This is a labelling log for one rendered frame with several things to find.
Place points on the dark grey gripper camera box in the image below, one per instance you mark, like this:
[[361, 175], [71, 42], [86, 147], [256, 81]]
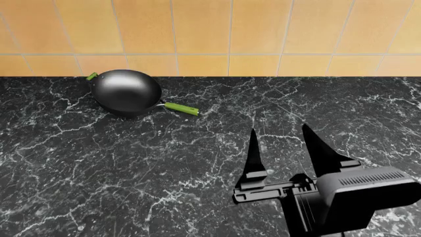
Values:
[[368, 192]]

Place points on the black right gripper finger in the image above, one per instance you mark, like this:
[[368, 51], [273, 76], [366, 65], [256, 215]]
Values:
[[320, 153], [254, 158]]

